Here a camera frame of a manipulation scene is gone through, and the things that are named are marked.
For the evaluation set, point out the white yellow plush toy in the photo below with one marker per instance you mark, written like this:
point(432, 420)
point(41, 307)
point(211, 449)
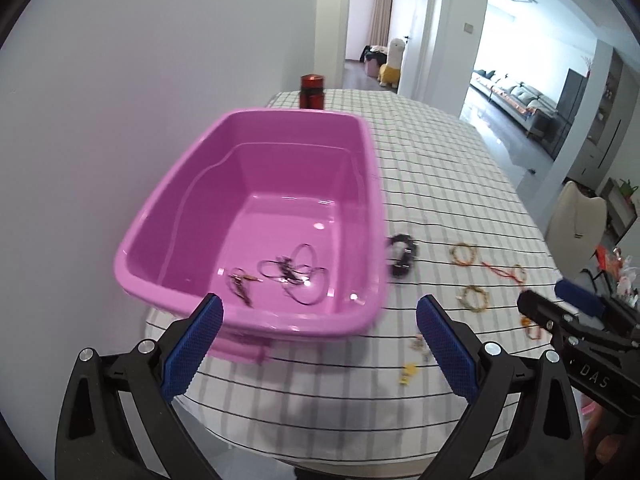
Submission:
point(392, 62)

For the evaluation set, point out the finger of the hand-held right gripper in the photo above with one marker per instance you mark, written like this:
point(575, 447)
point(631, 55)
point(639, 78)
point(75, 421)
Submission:
point(542, 310)
point(577, 297)

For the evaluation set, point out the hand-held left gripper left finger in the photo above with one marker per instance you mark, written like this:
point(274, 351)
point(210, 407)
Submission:
point(197, 340)

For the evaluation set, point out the red metal bottle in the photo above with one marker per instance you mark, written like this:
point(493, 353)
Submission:
point(312, 92)

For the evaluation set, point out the small orange bead charm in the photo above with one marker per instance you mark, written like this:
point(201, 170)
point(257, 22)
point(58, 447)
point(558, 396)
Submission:
point(532, 329)

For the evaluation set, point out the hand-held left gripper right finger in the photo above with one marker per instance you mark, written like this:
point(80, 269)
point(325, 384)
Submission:
point(445, 345)

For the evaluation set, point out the beige curtain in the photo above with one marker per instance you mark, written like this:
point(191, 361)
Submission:
point(384, 17)

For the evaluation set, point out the black tall cabinet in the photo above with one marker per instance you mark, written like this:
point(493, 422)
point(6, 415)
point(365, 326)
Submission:
point(570, 110)

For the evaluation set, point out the pink stool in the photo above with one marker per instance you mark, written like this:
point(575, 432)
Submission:
point(374, 69)

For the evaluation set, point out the small silver charm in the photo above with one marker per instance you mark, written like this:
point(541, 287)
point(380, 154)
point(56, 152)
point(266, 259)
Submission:
point(419, 345)

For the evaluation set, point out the yellow earrings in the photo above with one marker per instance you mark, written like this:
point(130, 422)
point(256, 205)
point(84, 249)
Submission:
point(407, 372)

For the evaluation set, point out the wall light switch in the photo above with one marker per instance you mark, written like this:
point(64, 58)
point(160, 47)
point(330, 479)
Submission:
point(468, 28)

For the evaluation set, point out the grey shelf cabinet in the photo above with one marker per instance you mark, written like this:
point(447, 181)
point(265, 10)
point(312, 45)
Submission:
point(605, 110)

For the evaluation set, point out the grey sofa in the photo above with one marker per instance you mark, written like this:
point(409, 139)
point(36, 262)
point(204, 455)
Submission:
point(520, 97)

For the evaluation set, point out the white checked tablecloth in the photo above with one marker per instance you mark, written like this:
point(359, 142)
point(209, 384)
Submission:
point(440, 185)

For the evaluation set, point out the beige chair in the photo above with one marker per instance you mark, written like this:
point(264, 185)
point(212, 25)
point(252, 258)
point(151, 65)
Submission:
point(575, 220)

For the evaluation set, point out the dark clothes pile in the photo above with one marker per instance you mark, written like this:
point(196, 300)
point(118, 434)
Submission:
point(372, 53)

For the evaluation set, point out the pink plastic tub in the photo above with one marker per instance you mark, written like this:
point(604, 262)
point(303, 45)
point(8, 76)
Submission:
point(280, 220)

